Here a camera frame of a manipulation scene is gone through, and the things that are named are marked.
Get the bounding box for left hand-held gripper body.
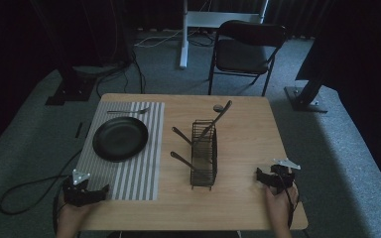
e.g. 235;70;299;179
62;169;97;208

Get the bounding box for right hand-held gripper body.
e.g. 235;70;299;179
269;158;302;194

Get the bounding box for person's left hand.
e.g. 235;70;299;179
56;192;101;234

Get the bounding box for person's right hand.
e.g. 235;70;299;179
265;182;301;230

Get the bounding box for grey striped placemat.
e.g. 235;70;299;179
74;100;166;201

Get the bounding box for black round plate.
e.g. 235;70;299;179
91;116;150;163

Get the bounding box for silver fork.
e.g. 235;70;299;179
106;106;152;116

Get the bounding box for black folding chair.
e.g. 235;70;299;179
207;19;289;98

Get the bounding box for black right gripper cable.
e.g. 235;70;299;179
277;173;302;230

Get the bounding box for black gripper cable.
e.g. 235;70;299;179
277;173;302;230
0;148;84;216

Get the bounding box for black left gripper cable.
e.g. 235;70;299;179
0;148;84;216

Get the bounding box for black wire cutlery rack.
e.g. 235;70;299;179
190;119;219;191

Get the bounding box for long dark-handled utensil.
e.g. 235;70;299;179
197;99;233;142

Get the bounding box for black stand with base plate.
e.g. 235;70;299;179
29;0;97;107
284;73;329;114

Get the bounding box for black floor cables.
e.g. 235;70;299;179
94;49;147;99

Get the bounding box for white floor cable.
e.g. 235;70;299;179
133;28;184;49

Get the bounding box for white desk frame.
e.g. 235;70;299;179
179;0;270;69

